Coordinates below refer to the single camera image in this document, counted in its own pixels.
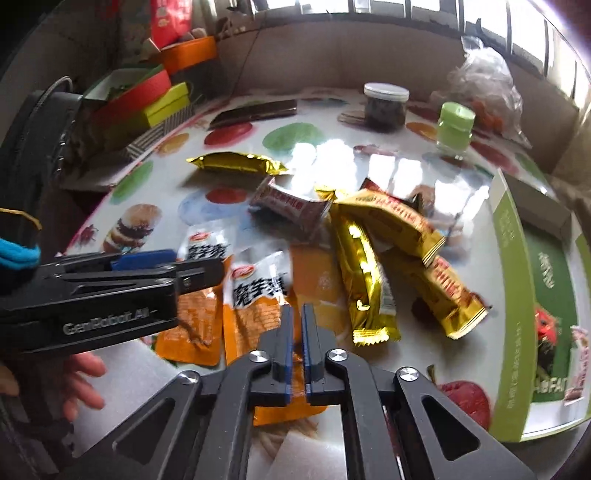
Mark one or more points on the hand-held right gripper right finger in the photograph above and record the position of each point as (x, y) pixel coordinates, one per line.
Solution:
(308, 369)

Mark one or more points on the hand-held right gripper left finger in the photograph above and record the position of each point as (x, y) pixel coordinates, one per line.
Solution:
(290, 369)

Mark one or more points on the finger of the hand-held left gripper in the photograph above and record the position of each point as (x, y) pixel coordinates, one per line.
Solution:
(143, 259)
(198, 274)

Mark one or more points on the shiny gold snack packet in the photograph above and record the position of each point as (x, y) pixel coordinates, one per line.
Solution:
(367, 281)

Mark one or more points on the white red snack packet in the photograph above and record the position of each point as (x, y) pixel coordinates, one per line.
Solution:
(291, 205)
(581, 364)

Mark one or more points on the gold red snack packet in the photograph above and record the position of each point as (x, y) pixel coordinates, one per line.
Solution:
(445, 295)
(392, 221)

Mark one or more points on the green cardboard box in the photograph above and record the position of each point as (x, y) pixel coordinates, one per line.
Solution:
(512, 295)

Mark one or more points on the person's left hand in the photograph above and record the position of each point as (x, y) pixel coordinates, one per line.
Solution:
(85, 383)

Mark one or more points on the blue elastic band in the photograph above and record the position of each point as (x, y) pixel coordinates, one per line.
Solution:
(18, 261)

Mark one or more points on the plain gold snack packet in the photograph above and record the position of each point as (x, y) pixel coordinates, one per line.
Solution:
(235, 162)

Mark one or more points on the striped box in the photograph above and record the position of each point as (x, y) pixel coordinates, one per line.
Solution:
(145, 141)

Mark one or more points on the yellow green box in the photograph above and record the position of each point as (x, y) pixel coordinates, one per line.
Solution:
(168, 106)

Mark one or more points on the fruit print tablecloth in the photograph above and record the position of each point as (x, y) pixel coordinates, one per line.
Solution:
(291, 136)

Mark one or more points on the dark flat phone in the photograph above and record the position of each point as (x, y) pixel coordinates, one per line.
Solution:
(254, 113)

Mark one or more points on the dark red snack packet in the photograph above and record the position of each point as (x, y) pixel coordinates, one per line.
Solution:
(397, 194)

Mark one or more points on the orange box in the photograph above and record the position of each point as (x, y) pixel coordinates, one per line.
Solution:
(189, 55)

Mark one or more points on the red snack bag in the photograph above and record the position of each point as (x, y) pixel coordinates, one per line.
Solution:
(171, 21)

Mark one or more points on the white lid clear jar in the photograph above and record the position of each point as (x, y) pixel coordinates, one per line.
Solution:
(385, 108)

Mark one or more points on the green lid jar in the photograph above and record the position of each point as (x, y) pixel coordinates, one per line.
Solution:
(455, 127)

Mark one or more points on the clear plastic bag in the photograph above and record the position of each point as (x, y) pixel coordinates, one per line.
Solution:
(489, 83)

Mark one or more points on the barred window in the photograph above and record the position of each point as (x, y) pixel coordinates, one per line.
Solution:
(415, 9)

